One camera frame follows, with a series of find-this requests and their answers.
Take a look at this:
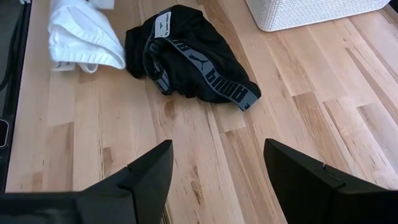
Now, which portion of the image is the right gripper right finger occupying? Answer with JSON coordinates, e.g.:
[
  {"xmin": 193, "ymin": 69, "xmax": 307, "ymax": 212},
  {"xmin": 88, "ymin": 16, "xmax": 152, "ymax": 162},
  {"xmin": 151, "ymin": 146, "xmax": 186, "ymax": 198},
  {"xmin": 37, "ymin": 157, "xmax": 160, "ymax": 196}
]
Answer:
[{"xmin": 263, "ymin": 138, "xmax": 398, "ymax": 224}]

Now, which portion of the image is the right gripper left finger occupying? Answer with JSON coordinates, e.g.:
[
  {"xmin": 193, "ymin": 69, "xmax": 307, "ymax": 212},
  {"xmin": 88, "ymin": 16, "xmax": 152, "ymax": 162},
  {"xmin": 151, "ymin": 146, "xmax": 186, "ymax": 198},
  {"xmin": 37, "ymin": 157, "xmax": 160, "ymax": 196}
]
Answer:
[{"xmin": 0, "ymin": 139, "xmax": 174, "ymax": 224}]

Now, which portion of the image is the white underwear with tag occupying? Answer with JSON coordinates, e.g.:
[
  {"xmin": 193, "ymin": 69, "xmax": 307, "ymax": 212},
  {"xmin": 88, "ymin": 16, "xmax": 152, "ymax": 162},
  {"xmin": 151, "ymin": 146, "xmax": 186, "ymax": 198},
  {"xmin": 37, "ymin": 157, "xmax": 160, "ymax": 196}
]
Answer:
[{"xmin": 47, "ymin": 0, "xmax": 127, "ymax": 74}]

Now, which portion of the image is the black underwear with grey band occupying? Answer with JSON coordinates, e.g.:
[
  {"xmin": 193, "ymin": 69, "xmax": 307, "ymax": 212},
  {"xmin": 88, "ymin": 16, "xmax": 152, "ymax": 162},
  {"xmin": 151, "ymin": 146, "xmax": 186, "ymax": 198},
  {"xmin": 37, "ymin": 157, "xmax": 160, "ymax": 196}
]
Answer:
[{"xmin": 124, "ymin": 4, "xmax": 262, "ymax": 112}]

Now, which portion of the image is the large white perforated plastic basket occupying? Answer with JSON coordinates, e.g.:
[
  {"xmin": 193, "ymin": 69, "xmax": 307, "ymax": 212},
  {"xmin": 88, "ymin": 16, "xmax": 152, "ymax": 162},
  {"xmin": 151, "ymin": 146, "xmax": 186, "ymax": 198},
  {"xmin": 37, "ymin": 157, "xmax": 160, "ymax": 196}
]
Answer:
[{"xmin": 244, "ymin": 0, "xmax": 392, "ymax": 33}]

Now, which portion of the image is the black aluminium table frame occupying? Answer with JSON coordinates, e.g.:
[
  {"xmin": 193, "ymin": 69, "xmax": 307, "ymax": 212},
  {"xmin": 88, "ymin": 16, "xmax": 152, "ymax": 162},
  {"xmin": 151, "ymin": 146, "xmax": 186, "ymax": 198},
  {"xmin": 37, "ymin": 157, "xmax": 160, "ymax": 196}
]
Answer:
[{"xmin": 0, "ymin": 0, "xmax": 32, "ymax": 194}]

